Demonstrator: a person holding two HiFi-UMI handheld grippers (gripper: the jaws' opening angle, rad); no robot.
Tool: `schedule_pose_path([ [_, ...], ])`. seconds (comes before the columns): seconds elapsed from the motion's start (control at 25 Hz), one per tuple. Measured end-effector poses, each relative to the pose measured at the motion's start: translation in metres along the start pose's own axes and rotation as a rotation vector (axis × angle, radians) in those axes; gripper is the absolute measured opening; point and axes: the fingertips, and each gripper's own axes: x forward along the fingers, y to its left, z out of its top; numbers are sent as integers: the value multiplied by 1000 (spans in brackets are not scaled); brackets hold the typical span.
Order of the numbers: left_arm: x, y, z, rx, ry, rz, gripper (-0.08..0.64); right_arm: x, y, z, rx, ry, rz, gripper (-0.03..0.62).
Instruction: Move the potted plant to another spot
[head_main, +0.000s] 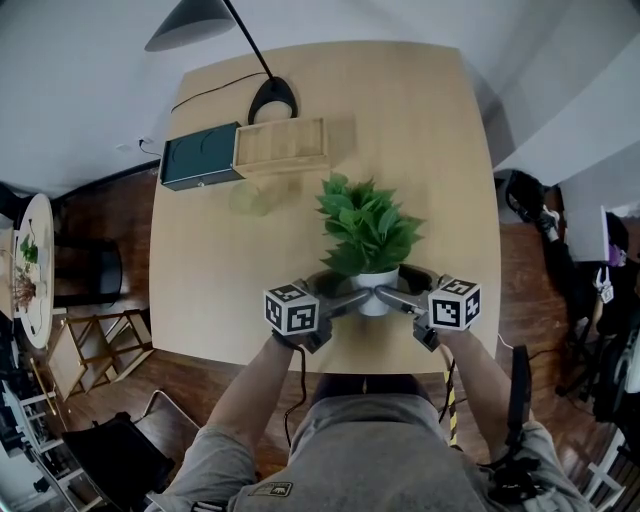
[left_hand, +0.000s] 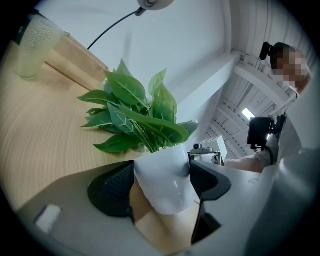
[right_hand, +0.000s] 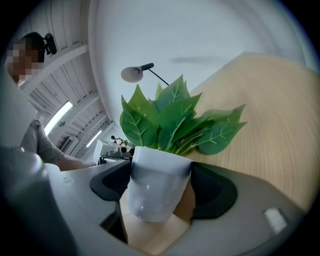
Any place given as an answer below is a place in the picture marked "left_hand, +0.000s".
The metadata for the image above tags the black shoulder strap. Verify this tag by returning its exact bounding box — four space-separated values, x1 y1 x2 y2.
270 113 287 138

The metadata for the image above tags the person's head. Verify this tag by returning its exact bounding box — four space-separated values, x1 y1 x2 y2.
270 42 314 96

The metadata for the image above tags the green plant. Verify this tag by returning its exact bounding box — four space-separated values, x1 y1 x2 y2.
77 57 200 216

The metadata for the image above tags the translucent plastic cup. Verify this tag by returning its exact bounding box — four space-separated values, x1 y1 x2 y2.
15 13 65 81

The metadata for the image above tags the dark grey desk lamp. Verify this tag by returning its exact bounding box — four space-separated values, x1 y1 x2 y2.
86 0 176 51

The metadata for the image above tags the person's grey shirt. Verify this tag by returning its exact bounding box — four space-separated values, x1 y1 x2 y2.
253 87 320 176

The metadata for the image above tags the person's right forearm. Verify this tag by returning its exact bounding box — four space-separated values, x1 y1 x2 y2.
224 153 266 174

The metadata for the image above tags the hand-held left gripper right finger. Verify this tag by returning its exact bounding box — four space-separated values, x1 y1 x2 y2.
179 159 263 256

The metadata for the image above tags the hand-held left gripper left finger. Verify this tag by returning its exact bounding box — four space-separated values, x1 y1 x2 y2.
16 160 181 256

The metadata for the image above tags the black chest pack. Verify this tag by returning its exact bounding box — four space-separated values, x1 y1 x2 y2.
246 115 275 151

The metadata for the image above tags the light wooden tray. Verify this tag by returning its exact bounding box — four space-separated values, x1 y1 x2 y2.
44 33 110 92

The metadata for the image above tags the black head camera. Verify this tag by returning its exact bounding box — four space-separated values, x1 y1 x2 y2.
259 41 274 61

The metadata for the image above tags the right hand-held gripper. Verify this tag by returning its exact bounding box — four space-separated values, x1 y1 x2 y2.
187 135 228 166

